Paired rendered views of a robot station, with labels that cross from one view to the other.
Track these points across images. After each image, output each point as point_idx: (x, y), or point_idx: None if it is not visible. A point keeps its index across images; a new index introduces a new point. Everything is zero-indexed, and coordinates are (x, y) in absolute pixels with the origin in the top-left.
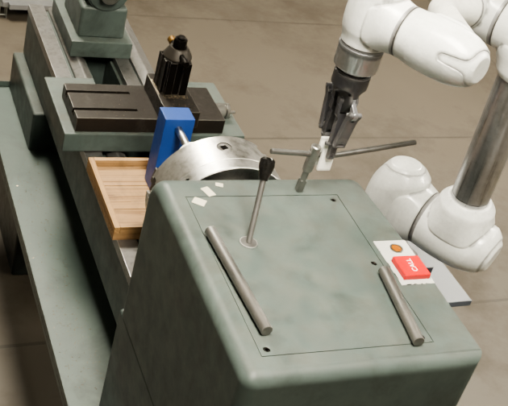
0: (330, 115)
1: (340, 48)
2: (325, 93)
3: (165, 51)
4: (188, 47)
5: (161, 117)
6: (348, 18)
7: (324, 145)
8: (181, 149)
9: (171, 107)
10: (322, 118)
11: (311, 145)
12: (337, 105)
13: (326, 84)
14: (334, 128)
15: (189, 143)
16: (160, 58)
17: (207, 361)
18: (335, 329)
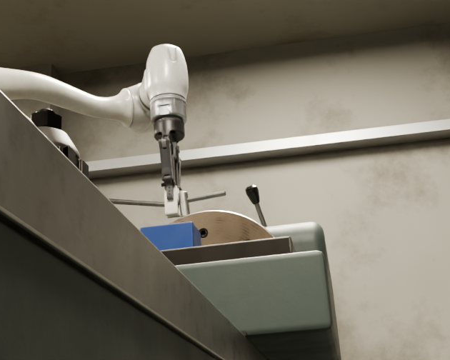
0: (174, 165)
1: (186, 105)
2: (169, 147)
3: (73, 144)
4: None
5: (196, 235)
6: (188, 81)
7: (178, 191)
8: (257, 222)
9: (172, 223)
10: (172, 170)
11: (186, 192)
12: (178, 154)
13: (169, 139)
14: (177, 174)
15: (246, 216)
16: (75, 163)
17: (333, 301)
18: None
